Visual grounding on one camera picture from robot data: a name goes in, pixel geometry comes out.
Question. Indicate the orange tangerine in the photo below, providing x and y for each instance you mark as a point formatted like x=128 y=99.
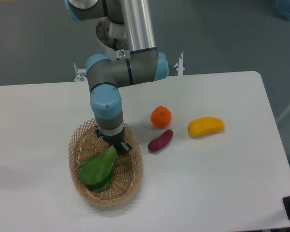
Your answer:
x=161 y=117

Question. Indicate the green bok choy vegetable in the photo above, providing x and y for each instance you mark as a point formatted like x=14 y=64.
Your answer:
x=97 y=171

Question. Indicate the purple sweet potato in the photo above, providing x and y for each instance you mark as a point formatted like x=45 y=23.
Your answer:
x=160 y=142

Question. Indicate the white bracket with bolt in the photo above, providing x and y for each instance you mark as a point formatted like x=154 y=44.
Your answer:
x=179 y=66

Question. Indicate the woven wicker basket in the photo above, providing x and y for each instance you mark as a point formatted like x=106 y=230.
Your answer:
x=128 y=169

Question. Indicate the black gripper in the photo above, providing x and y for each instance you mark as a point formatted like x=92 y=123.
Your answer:
x=116 y=140

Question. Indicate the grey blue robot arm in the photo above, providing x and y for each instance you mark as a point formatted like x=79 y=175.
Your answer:
x=128 y=27

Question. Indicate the blue plastic bag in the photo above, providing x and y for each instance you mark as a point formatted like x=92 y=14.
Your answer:
x=283 y=8

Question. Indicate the yellow mango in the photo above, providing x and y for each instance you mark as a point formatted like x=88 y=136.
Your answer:
x=204 y=126

